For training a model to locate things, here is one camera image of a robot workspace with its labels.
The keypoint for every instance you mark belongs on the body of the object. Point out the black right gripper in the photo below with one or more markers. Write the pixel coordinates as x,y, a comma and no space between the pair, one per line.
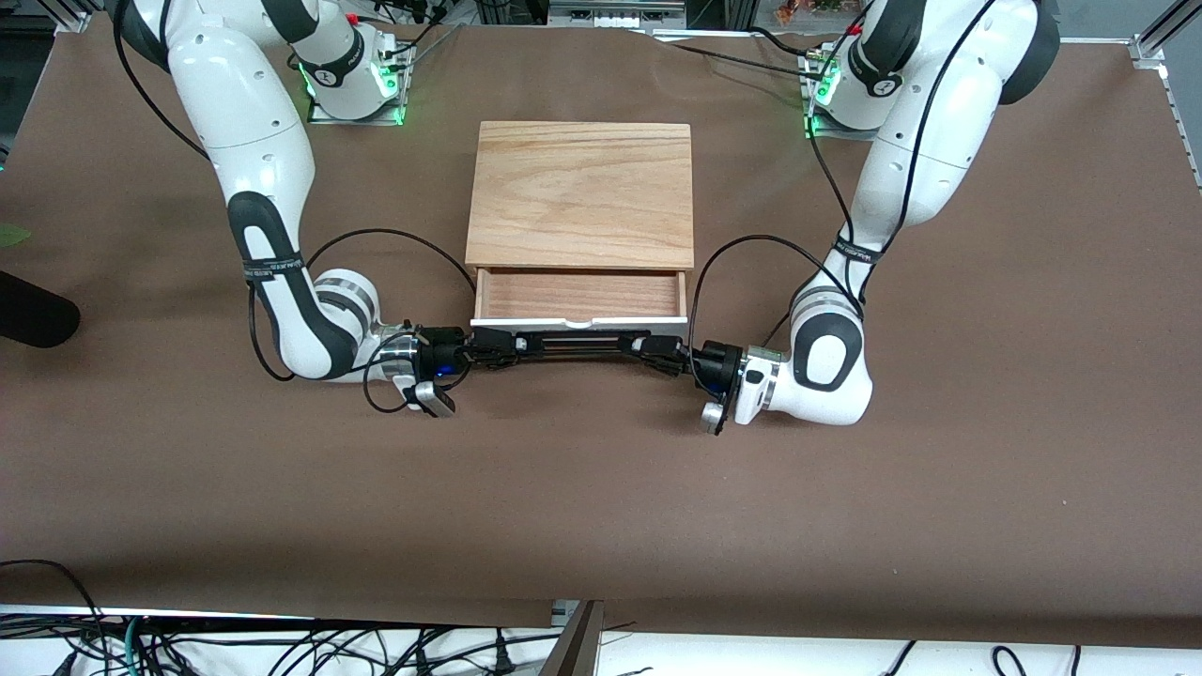
439,352

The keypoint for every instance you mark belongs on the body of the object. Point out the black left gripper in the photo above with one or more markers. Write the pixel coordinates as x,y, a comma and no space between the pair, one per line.
716,364

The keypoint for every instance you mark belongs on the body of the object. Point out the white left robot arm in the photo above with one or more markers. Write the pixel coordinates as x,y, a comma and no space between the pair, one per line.
920,141

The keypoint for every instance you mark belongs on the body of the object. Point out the light wooden drawer cabinet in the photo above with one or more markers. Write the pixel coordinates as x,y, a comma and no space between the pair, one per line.
580,192

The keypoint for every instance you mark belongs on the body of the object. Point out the brown table cover sheet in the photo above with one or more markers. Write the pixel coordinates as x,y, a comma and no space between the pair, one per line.
601,488

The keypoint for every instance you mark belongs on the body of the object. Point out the silver device with ports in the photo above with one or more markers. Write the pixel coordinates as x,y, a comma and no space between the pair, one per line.
615,11

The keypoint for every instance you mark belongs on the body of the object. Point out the black rounded object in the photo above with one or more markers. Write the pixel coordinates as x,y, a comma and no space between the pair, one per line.
33,314

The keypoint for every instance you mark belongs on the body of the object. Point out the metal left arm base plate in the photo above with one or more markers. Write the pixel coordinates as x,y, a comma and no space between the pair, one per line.
813,117

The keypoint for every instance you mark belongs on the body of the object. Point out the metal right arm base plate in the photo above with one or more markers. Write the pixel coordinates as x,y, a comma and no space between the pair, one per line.
399,75

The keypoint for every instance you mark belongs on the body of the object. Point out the aluminium profile post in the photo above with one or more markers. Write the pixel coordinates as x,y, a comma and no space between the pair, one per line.
575,643

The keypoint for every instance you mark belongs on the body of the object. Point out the aluminium frame corner profile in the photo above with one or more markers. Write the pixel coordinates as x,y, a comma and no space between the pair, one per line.
1160,33

